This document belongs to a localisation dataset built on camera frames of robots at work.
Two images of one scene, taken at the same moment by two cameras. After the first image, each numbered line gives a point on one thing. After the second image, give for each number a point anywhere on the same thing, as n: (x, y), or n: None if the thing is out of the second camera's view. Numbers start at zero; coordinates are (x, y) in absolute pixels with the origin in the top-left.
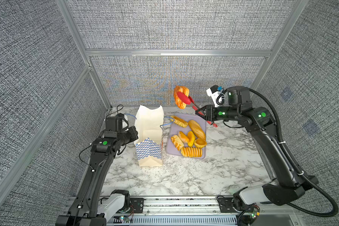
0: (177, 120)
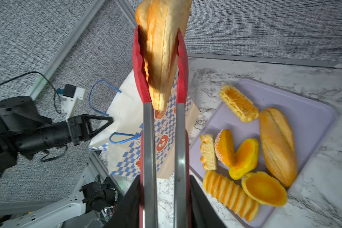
0: (245, 110)
